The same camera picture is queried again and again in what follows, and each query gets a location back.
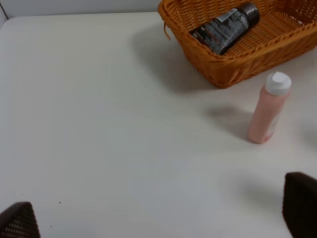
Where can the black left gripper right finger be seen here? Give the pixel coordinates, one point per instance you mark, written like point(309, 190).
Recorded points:
point(299, 207)

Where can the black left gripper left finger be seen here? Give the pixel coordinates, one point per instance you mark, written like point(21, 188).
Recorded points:
point(19, 221)

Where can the dark grey squeeze tube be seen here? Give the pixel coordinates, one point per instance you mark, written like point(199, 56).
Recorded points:
point(220, 33)

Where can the orange wicker basket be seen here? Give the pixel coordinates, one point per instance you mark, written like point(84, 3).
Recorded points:
point(286, 29)

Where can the pink bottle white cap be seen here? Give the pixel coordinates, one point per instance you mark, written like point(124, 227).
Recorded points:
point(273, 96)

